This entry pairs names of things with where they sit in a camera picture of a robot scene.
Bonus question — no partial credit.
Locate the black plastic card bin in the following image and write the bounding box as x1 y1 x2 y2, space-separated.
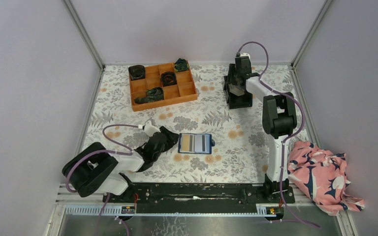
223 74 252 109

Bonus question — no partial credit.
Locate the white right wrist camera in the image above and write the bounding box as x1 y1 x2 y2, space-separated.
236 53 251 59

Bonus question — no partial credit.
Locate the white card with black stripe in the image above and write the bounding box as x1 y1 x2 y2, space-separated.
194 134 209 153

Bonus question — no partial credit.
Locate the pink patterned cloth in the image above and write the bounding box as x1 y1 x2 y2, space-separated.
287 141 365 216

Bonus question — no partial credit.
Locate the green rolled belt top-right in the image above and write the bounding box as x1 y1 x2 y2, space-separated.
173 58 189 73

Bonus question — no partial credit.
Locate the gold credit card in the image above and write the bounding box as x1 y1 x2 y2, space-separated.
180 134 194 152

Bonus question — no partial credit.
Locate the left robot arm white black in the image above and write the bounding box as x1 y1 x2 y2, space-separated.
62 121 179 202

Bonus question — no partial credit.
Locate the green rolled belt front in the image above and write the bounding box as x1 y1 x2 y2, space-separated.
134 87 164 104

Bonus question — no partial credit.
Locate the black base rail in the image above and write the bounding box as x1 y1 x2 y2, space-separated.
103 182 281 214

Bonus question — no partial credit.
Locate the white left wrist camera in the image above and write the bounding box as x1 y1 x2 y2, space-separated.
138 120 160 137

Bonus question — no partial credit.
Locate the stack of cards in bin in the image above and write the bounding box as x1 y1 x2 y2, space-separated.
227 84 245 96

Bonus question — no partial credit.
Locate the black rolled belt top-left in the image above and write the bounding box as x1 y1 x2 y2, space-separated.
128 65 146 81

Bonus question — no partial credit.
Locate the orange wooden compartment tray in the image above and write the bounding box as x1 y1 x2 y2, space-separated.
128 62 198 112

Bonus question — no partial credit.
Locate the black rolled belt centre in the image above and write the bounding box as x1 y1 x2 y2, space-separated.
160 71 177 87

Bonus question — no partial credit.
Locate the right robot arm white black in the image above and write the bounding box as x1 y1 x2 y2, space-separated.
223 53 297 203

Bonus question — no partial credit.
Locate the blue leather card holder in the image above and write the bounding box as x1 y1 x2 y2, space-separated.
178 133 215 154

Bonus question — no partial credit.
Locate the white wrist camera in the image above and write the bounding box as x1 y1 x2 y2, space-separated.
138 120 160 137
236 53 251 59

